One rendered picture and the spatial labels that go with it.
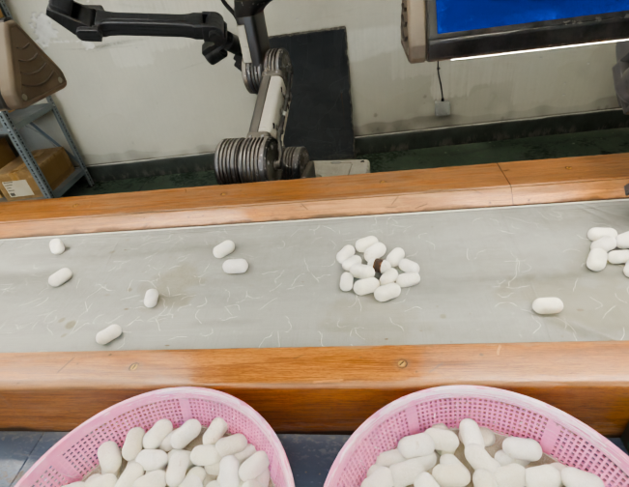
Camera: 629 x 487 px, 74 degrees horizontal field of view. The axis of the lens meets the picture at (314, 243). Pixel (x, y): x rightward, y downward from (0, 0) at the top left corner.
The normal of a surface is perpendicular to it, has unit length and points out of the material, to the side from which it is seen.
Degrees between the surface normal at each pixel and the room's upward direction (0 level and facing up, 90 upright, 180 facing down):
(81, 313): 0
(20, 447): 0
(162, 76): 90
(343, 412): 90
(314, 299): 0
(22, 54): 90
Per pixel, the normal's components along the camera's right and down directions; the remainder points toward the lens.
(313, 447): -0.13, -0.80
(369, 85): -0.04, 0.58
